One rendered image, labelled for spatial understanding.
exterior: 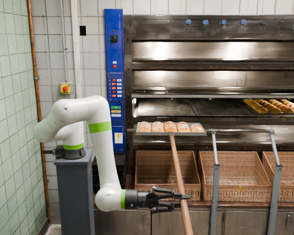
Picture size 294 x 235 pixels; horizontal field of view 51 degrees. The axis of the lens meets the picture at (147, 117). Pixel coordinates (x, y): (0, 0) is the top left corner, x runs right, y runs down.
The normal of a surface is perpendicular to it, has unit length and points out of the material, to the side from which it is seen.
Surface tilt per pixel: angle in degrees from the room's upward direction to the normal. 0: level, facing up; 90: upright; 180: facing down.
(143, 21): 90
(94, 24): 90
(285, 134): 70
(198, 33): 90
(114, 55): 90
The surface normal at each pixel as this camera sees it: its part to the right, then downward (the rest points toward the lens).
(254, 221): -0.03, 0.27
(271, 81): -0.02, -0.09
